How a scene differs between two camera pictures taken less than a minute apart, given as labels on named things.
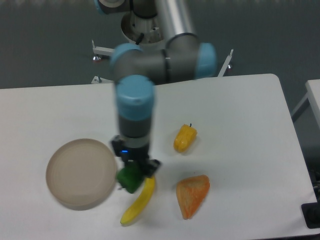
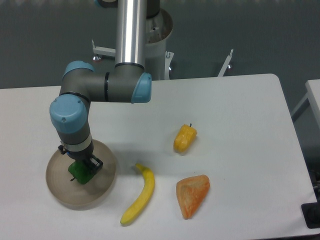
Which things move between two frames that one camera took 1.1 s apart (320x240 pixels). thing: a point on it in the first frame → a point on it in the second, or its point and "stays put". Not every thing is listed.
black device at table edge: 311,212 stays put
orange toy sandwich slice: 191,192 stays put
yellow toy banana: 142,202 stays put
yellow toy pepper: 185,138 stays put
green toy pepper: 130,177 → 80,171
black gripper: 138,155 → 95,163
